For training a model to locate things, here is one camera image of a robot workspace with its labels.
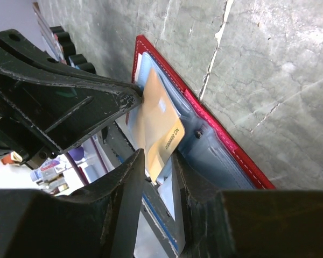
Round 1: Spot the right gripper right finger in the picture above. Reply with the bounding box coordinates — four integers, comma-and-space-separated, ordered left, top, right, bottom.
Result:
172, 153, 323, 257

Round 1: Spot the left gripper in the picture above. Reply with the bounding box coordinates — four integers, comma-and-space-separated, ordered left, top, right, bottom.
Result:
0, 29, 142, 169

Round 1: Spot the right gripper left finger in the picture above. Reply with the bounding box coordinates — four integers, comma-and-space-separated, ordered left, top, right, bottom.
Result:
0, 149, 145, 257

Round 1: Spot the red leather card holder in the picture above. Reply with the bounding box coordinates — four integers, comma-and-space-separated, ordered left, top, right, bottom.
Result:
132, 35, 275, 189

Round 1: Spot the gold striped credit card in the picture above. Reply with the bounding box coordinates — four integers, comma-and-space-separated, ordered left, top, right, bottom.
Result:
132, 68, 185, 182

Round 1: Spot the cartoon sticker tag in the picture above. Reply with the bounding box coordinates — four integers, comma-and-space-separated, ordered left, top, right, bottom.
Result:
50, 26, 96, 74

